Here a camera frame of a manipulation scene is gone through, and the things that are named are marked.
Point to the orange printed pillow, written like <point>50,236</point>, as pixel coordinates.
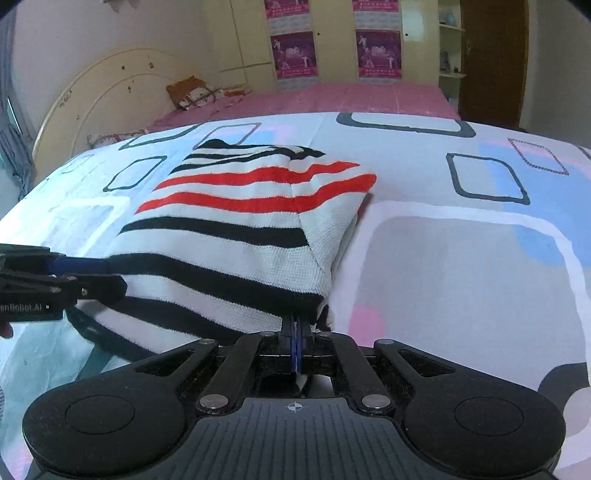
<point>196,92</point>

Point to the cream wardrobe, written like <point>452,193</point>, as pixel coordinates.
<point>337,41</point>

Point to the grey blue curtain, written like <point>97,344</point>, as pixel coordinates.
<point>11,129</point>

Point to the printed blanket with rounded rectangles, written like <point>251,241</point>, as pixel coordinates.
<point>461,277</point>

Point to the cream arched headboard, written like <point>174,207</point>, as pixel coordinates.
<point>101,92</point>

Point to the pink bed sheet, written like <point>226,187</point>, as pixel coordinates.
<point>346,99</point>

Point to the cream open shelf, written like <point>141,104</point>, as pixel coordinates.
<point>450,46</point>

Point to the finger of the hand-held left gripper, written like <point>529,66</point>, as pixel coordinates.
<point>99,287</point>
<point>81,266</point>

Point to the person's left hand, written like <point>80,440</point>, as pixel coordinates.
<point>4,330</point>

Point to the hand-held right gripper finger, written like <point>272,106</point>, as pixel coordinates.
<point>300,350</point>
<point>292,341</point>

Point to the purple wall poster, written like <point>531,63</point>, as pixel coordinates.
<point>286,7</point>
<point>378,54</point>
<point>375,4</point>
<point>294,55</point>

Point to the red black striped white sweater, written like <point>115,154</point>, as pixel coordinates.
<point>231,230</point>

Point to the brown wooden door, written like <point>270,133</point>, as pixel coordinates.
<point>494,64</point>

